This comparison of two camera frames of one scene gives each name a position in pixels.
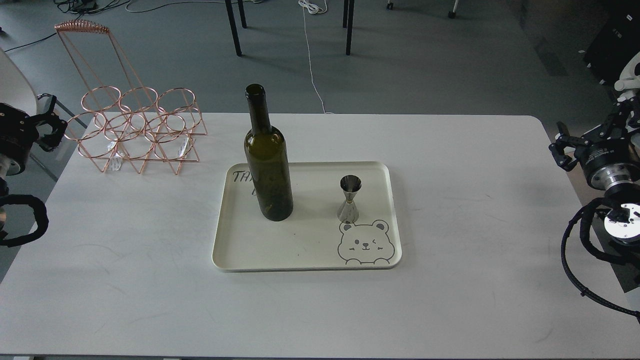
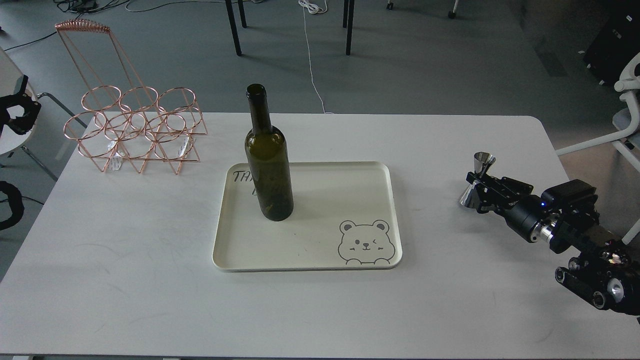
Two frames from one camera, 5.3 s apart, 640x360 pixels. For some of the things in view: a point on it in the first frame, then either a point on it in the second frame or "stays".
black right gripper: [601, 145] to [528, 217]
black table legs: [347, 20] stays
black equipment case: [617, 40] stays
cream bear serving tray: [312, 237] stays
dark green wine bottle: [266, 152] stays
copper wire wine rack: [121, 118] stays
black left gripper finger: [48, 142] to [23, 124]
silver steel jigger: [350, 185] to [482, 161]
